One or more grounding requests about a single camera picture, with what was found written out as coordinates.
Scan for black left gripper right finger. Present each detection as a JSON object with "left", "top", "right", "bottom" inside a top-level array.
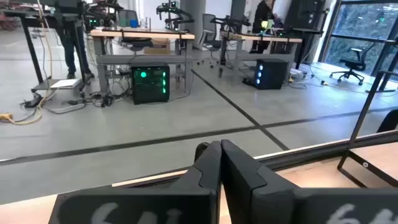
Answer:
[{"left": 220, "top": 139, "right": 398, "bottom": 224}]

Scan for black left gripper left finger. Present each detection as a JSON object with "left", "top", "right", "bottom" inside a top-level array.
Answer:
[{"left": 48, "top": 140, "right": 223, "bottom": 224}]

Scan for computer tower green lights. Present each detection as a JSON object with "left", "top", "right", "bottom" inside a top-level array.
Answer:
[{"left": 131, "top": 63, "right": 171, "bottom": 105}]

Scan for computer tower blue lights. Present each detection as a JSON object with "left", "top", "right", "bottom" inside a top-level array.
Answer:
[{"left": 253, "top": 58, "right": 289, "bottom": 91}]

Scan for cardboard box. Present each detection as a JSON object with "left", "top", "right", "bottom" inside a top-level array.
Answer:
[{"left": 143, "top": 39, "right": 172, "bottom": 55}]

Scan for black office chair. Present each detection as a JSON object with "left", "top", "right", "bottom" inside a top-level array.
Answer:
[{"left": 328, "top": 43, "right": 376, "bottom": 86}]

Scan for wooden desk grey legs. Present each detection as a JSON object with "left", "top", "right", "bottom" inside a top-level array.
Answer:
[
  {"left": 90, "top": 27, "right": 196, "bottom": 96},
  {"left": 219, "top": 30, "right": 303, "bottom": 78}
]

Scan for dark office chair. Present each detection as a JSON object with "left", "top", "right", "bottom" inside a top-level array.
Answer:
[{"left": 118, "top": 9, "right": 154, "bottom": 53}]

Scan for white flat box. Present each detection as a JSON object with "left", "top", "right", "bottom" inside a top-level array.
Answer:
[{"left": 49, "top": 78, "right": 83, "bottom": 91}]

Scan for grey office chair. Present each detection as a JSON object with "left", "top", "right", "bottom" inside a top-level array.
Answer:
[{"left": 197, "top": 13, "right": 224, "bottom": 68}]

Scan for person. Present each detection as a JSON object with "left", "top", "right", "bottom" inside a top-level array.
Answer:
[
  {"left": 250, "top": 0, "right": 277, "bottom": 54},
  {"left": 55, "top": 0, "right": 95, "bottom": 80}
]

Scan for black power strip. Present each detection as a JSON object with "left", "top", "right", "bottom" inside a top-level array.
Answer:
[{"left": 23, "top": 92, "right": 44, "bottom": 109}]

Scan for large black case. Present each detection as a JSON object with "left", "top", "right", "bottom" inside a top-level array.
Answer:
[{"left": 284, "top": 0, "right": 326, "bottom": 32}]

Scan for black standing desk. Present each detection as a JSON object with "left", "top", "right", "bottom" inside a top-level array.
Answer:
[{"left": 2, "top": 8, "right": 93, "bottom": 93}]

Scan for black aluminium table frame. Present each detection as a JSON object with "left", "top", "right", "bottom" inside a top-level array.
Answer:
[{"left": 111, "top": 129, "right": 398, "bottom": 189}]

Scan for wooden shelf black metal frame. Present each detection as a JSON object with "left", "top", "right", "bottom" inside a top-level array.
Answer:
[{"left": 337, "top": 70, "right": 398, "bottom": 189}]

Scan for yellow cable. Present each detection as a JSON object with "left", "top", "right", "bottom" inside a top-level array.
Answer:
[{"left": 0, "top": 0, "right": 54, "bottom": 126}]

